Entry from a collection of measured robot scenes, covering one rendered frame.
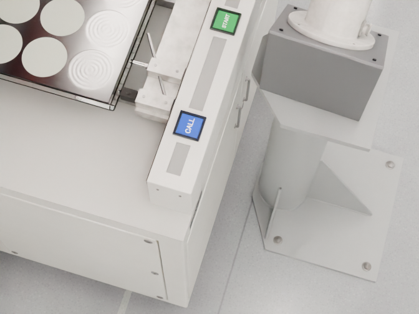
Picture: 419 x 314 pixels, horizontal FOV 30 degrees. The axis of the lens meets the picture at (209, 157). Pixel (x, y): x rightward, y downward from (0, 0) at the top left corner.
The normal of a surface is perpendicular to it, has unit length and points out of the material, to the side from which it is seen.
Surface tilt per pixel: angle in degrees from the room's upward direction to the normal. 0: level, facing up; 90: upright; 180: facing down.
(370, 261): 0
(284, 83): 90
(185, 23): 0
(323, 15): 52
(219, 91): 0
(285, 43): 90
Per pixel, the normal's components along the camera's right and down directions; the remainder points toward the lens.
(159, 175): 0.01, -0.37
